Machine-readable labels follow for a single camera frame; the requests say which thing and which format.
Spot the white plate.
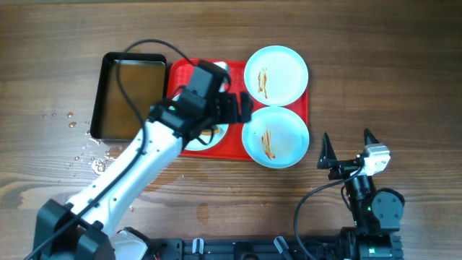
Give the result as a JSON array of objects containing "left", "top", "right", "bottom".
[
  {"left": 243, "top": 45, "right": 309, "bottom": 106},
  {"left": 172, "top": 90, "right": 230, "bottom": 152},
  {"left": 242, "top": 107, "right": 310, "bottom": 169}
]

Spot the red plastic tray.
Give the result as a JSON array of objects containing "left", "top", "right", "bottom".
[{"left": 167, "top": 58, "right": 309, "bottom": 161}]

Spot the orange green scrub sponge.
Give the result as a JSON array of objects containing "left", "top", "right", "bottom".
[{"left": 201, "top": 125, "right": 221, "bottom": 136}]

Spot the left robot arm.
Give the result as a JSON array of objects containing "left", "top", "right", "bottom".
[{"left": 28, "top": 90, "right": 253, "bottom": 259}]

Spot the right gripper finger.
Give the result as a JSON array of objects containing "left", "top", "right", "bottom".
[
  {"left": 317, "top": 132, "right": 338, "bottom": 169},
  {"left": 364, "top": 128, "right": 380, "bottom": 146}
]

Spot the black rectangular water basin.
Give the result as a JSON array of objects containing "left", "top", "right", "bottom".
[{"left": 90, "top": 52, "right": 167, "bottom": 141}]

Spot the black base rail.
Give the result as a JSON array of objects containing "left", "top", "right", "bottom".
[{"left": 144, "top": 235, "right": 404, "bottom": 260}]

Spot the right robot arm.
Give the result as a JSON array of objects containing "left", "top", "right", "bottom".
[{"left": 317, "top": 129, "right": 405, "bottom": 260}]

